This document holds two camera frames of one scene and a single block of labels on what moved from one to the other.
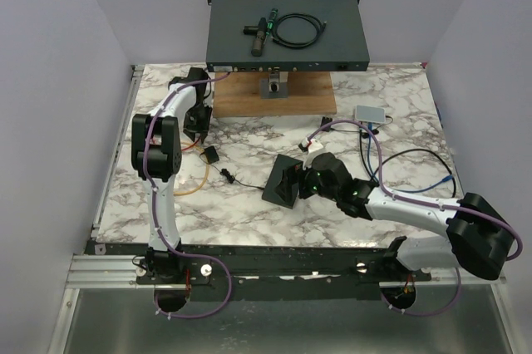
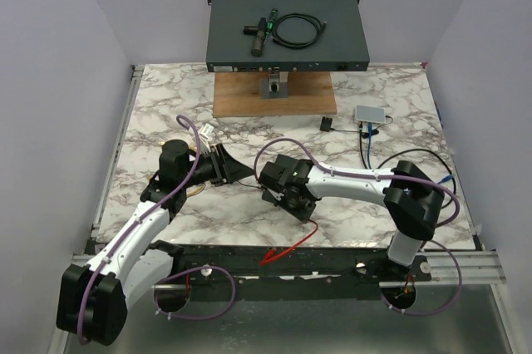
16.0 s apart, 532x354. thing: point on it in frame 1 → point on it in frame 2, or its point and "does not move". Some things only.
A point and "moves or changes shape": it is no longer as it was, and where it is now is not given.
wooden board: (238, 95) does not move
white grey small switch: (370, 114) does not move
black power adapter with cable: (328, 129) does not move
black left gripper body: (196, 120) → (204, 171)
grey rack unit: (342, 46) does not move
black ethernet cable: (374, 176) does not move
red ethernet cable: (185, 149) moves or changes shape
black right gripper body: (309, 185) → (282, 193)
